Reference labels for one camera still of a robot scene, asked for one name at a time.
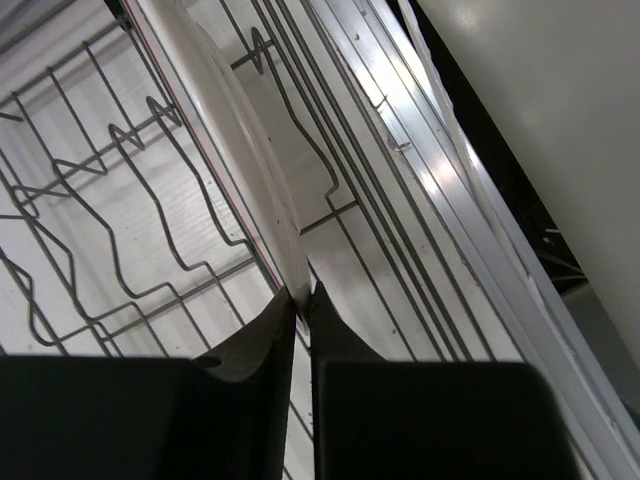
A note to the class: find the orange pattern plate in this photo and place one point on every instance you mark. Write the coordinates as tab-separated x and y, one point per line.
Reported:
226	125

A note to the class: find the black wire dish rack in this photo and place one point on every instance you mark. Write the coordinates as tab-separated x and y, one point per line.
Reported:
123	235

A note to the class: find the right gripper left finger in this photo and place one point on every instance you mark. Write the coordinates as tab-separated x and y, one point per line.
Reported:
222	415

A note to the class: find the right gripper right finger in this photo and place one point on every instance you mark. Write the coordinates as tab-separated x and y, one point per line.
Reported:
379	419

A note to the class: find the aluminium table edge rail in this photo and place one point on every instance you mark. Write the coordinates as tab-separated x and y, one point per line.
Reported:
393	64

